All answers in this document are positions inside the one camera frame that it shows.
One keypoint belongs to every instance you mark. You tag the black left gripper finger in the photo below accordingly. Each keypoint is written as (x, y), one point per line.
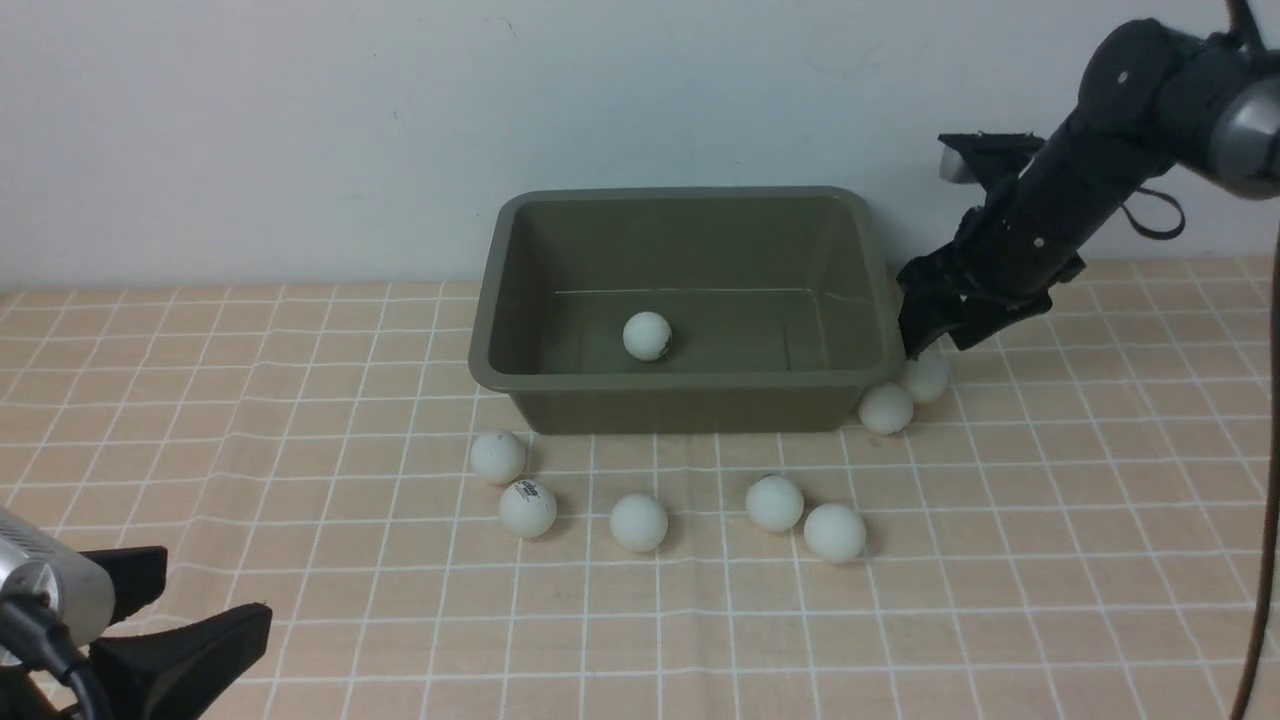
(138, 575)
(179, 673)

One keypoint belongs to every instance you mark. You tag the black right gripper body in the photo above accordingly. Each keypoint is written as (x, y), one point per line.
(1011, 249)

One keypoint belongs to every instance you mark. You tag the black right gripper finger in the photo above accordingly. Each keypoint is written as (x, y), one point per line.
(982, 319)
(931, 304)

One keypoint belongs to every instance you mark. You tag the white ball bin corner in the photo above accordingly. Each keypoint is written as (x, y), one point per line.
(925, 377)

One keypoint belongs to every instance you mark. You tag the white ball marked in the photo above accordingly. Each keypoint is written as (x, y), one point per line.
(646, 336)

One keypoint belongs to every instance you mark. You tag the plain white ball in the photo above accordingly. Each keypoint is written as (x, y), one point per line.
(498, 458)

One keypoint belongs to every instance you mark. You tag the white ball with logo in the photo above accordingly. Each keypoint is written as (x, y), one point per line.
(527, 509)

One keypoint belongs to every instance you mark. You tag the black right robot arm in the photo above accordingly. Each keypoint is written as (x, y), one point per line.
(1151, 99)

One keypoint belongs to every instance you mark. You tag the beige checkered tablecloth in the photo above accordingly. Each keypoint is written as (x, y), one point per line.
(1070, 532)

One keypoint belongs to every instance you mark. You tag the olive green plastic bin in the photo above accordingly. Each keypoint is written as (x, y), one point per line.
(779, 298)

